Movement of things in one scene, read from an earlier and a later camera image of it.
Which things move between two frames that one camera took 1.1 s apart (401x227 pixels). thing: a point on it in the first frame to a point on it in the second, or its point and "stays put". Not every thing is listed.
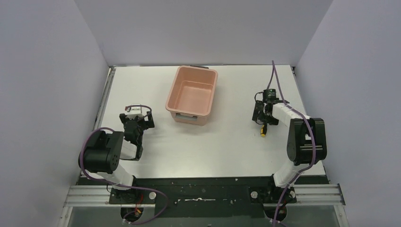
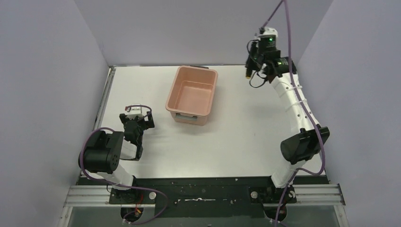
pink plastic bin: x=191 y=94 stays put
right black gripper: x=258 y=114 to x=249 y=65
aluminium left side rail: x=100 y=116 stays put
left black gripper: x=136 y=120 stays put
